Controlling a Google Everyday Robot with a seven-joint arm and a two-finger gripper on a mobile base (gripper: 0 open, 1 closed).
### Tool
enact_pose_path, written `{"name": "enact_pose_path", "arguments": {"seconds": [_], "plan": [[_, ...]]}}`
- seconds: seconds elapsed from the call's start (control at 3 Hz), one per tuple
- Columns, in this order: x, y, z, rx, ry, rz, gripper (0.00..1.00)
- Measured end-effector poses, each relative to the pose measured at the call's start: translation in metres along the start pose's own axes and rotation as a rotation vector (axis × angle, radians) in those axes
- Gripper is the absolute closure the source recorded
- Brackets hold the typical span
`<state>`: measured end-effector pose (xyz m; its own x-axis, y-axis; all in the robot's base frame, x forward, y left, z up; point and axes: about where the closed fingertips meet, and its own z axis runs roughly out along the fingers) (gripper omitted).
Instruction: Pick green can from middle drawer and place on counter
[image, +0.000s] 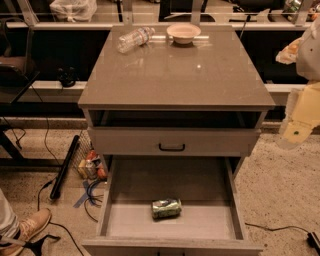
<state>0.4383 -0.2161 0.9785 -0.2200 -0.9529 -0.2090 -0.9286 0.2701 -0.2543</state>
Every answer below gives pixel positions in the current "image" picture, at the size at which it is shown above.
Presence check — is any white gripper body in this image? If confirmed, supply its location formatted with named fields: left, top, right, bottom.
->
left=279, top=82, right=320, bottom=149

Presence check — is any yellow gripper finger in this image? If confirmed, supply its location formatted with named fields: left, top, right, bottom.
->
left=275, top=37, right=302, bottom=65

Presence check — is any green soda can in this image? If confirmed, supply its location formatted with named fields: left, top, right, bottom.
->
left=151, top=198, right=182, bottom=219

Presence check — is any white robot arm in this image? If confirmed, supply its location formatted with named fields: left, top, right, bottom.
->
left=276, top=18, right=320, bottom=149

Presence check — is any grey drawer cabinet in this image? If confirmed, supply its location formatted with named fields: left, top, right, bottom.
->
left=79, top=26, right=274, bottom=171

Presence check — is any open grey middle drawer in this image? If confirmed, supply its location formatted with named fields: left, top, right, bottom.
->
left=83, top=156, right=262, bottom=256

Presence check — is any closed grey top drawer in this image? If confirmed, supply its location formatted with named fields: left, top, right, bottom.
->
left=88, top=127, right=260, bottom=157

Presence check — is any clear plastic water bottle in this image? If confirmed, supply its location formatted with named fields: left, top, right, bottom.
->
left=117, top=27, right=155, bottom=53

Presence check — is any white plastic bag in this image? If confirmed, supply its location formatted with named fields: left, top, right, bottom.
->
left=49, top=0, right=97, bottom=22

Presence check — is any black round device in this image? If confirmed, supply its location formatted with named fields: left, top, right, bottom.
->
left=57, top=67, right=78, bottom=88

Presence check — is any black long bar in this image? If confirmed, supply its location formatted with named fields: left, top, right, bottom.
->
left=49, top=135, right=80, bottom=201

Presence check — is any black chair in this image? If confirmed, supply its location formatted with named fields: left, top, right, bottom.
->
left=0, top=17, right=39, bottom=105

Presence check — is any tan boot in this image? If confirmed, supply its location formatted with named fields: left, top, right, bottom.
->
left=0, top=209, right=52, bottom=256

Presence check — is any grey trouser leg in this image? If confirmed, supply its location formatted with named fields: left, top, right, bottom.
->
left=0, top=189, right=19, bottom=238

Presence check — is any black drawer handle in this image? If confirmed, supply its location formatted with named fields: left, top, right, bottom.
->
left=158, top=143, right=186, bottom=152

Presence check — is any wire basket with items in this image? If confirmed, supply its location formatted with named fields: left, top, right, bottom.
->
left=71, top=130, right=107, bottom=180

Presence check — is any blue cable bundle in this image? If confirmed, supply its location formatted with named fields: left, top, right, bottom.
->
left=83, top=179, right=107, bottom=206

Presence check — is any black floor cable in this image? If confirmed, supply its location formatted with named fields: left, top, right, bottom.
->
left=36, top=176, right=86, bottom=256

